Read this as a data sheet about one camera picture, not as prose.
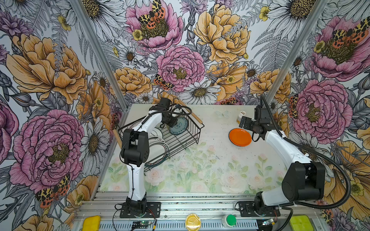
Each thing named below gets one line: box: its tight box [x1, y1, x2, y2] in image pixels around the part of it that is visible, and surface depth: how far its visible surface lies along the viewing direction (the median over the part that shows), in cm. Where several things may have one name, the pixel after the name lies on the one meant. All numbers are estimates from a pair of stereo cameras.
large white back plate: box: [146, 141, 170, 166], surface depth 84 cm
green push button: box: [221, 214, 237, 228], surface depth 65 cm
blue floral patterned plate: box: [168, 116, 189, 136], surface depth 104 cm
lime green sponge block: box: [289, 214, 315, 231], surface depth 71 cm
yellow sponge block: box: [82, 215, 101, 231], surface depth 72 cm
